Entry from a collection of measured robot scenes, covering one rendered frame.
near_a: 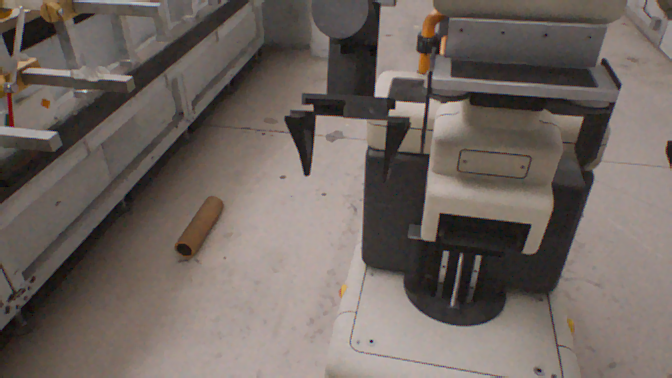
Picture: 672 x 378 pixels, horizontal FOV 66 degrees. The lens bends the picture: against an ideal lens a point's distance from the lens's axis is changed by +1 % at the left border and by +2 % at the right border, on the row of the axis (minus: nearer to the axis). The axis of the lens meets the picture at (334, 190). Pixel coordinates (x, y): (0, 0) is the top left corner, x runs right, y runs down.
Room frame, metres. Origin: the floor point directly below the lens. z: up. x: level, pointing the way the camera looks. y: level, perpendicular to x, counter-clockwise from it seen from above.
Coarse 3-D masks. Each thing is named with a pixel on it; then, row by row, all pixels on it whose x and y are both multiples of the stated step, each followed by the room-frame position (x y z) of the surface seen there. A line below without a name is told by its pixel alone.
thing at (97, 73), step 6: (84, 66) 1.15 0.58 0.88; (96, 66) 1.16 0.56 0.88; (102, 66) 1.16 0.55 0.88; (72, 72) 1.13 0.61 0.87; (78, 72) 1.14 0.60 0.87; (84, 72) 1.14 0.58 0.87; (90, 72) 1.12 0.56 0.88; (96, 72) 1.12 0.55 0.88; (102, 72) 1.15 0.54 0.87; (108, 72) 1.16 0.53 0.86; (78, 78) 1.11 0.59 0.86; (84, 78) 1.12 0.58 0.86; (90, 78) 1.11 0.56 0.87; (96, 78) 1.12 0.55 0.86; (102, 78) 1.12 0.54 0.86
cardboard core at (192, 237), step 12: (204, 204) 1.69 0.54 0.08; (216, 204) 1.71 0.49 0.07; (204, 216) 1.61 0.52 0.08; (216, 216) 1.67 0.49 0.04; (192, 228) 1.53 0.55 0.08; (204, 228) 1.56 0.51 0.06; (180, 240) 1.47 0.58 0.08; (192, 240) 1.48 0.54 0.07; (180, 252) 1.47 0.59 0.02; (192, 252) 1.46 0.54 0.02
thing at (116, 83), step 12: (24, 72) 1.16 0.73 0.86; (36, 72) 1.16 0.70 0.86; (48, 72) 1.16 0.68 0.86; (60, 72) 1.16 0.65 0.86; (36, 84) 1.16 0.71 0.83; (48, 84) 1.15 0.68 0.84; (60, 84) 1.14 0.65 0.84; (72, 84) 1.14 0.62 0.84; (84, 84) 1.13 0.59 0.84; (96, 84) 1.13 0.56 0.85; (108, 84) 1.12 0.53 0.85; (120, 84) 1.11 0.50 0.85; (132, 84) 1.13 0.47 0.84
